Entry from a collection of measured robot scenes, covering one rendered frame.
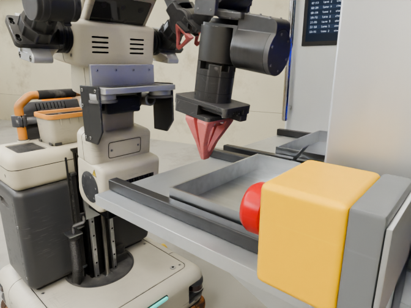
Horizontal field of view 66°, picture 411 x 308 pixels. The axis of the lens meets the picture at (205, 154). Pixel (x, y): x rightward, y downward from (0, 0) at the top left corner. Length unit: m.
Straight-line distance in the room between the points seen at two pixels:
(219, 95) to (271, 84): 3.55
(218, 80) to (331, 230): 0.32
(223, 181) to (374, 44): 0.41
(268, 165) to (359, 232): 0.52
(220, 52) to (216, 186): 0.25
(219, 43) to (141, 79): 0.62
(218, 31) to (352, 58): 0.23
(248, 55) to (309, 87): 0.95
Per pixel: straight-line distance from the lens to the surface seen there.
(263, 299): 0.52
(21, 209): 1.26
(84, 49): 0.98
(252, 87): 4.08
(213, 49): 0.46
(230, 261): 0.40
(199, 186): 0.56
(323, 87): 1.35
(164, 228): 0.46
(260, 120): 4.09
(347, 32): 0.27
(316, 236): 0.20
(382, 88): 0.26
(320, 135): 1.00
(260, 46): 0.41
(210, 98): 0.47
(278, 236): 0.21
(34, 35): 0.92
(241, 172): 0.66
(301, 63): 1.37
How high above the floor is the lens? 1.10
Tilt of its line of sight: 16 degrees down
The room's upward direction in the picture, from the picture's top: straight up
